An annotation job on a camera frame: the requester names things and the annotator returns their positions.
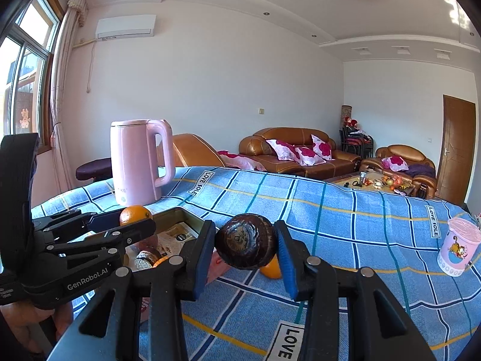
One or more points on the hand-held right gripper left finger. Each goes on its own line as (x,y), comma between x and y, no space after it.
(207,260)

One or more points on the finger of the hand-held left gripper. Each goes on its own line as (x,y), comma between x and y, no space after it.
(107,221)
(131,233)

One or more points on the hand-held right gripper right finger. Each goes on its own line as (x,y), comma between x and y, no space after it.
(283,267)

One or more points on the pink tin box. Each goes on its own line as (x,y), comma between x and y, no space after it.
(217,269)

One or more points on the large orange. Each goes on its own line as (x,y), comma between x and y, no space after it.
(135,213)

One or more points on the glossy dark brown mangosteen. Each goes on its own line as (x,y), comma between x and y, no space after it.
(244,242)

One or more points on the person's left hand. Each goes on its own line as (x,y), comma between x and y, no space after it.
(34,319)

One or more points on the small glass jar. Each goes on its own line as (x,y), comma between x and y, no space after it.
(144,258)

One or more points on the white paper packet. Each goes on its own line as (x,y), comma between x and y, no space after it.
(176,237)

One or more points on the purple stool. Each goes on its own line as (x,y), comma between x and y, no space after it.
(94,168)

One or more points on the blue plaid blanket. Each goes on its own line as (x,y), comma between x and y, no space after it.
(338,240)

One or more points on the pink electric kettle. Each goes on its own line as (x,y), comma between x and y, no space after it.
(131,158)

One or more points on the brown leather recliner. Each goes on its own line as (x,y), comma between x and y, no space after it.
(191,150)

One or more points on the pink floral blanket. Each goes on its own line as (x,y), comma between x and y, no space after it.
(240,162)

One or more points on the coffee table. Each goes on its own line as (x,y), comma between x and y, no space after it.
(349,182)

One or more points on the white and magenta pillow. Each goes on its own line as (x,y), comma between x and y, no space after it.
(394,163)
(322,146)
(310,155)
(282,149)

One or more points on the brown leather three-seat sofa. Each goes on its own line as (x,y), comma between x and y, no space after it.
(293,135)

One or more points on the stack of dark chairs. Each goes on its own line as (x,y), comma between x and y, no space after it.
(357,141)

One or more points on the white curtain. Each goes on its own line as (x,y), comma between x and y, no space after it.
(62,82)

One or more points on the window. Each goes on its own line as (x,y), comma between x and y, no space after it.
(22,94)

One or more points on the red plush toy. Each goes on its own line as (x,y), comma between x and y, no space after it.
(351,121)

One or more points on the tall patterned vase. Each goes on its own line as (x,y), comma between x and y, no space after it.
(346,112)

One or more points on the brown leather armchair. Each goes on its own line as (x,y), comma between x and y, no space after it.
(406,152)

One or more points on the purple cloth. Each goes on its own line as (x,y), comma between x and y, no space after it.
(421,170)

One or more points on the pink cartoon cat bucket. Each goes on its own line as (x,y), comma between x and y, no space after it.
(456,248)

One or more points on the white air conditioner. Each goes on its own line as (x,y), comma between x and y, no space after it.
(126,26)

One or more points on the brown wooden door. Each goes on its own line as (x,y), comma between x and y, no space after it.
(456,146)

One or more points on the white ceiling vent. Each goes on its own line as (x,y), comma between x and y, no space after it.
(360,50)
(401,50)
(442,55)

